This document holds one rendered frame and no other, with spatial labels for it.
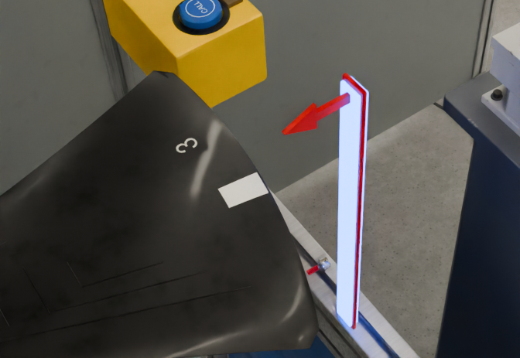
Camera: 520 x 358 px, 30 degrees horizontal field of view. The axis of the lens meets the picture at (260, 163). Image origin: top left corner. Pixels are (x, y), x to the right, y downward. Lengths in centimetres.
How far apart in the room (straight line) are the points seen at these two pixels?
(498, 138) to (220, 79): 29
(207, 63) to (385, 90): 119
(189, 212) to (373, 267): 139
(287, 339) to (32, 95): 96
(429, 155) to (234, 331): 162
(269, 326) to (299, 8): 116
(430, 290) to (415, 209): 20
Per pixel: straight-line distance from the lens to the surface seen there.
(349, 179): 77
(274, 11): 172
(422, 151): 223
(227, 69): 95
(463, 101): 106
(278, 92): 186
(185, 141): 69
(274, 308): 65
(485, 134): 103
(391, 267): 203
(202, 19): 92
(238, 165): 68
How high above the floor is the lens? 169
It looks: 50 degrees down
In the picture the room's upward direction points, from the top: 5 degrees counter-clockwise
